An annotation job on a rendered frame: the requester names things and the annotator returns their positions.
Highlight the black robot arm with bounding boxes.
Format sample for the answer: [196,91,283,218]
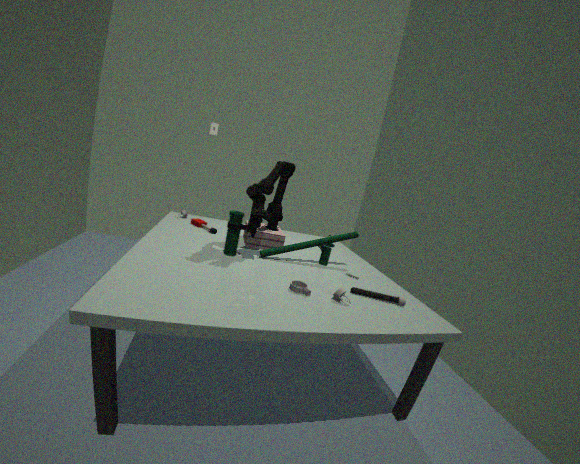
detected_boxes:
[246,161,296,231]

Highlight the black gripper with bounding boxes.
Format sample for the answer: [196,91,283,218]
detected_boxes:
[248,203,265,237]

